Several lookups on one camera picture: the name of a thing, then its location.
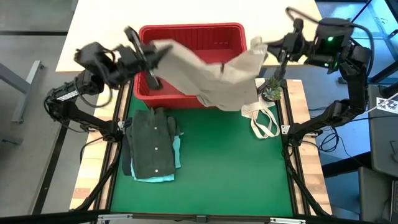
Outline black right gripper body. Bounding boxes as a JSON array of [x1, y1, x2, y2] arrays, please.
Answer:
[[272, 17, 312, 82]]

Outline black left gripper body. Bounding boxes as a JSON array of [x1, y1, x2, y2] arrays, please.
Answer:
[[114, 26, 163, 91]]

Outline beige garment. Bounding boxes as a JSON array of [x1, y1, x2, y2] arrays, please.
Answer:
[[151, 36, 269, 112]]

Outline dark green garment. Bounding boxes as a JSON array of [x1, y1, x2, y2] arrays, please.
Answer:
[[126, 107, 182, 180]]

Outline teal shorts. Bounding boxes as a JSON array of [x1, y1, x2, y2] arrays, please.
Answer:
[[130, 135, 182, 184]]

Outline dark grey shorts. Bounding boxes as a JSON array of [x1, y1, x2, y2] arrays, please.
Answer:
[[121, 133, 134, 177]]

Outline red plastic laundry bin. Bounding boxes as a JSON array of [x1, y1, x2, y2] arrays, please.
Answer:
[[133, 22, 248, 110]]

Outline small potted succulent plant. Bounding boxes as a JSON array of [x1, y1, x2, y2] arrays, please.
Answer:
[[262, 76, 283, 103]]

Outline clear spray bottle black cap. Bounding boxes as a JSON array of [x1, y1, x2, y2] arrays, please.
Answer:
[[256, 84, 268, 100]]

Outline light wooden side board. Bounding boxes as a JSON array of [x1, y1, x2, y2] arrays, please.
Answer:
[[70, 75, 131, 210], [281, 79, 333, 215]]

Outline light wooden desk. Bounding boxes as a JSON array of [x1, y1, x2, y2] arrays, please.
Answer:
[[55, 0, 323, 73]]

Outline cream canvas tote bag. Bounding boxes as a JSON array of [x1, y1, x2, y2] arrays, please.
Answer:
[[241, 77, 282, 139]]

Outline dark desk foot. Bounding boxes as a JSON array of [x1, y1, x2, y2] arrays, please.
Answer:
[[337, 52, 398, 85]]

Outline grey desk leg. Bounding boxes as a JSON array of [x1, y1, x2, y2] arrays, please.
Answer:
[[0, 60, 45, 124]]

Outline white fiducial marker tag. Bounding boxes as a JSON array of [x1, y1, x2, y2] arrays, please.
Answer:
[[375, 96, 398, 113]]

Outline green work mat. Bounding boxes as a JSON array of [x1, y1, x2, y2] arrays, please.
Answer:
[[70, 74, 333, 224]]

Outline black equipment cart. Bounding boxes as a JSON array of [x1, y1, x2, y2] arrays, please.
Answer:
[[366, 83, 398, 179]]

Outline black floor cables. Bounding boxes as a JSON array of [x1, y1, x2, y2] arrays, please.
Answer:
[[308, 105, 398, 156]]

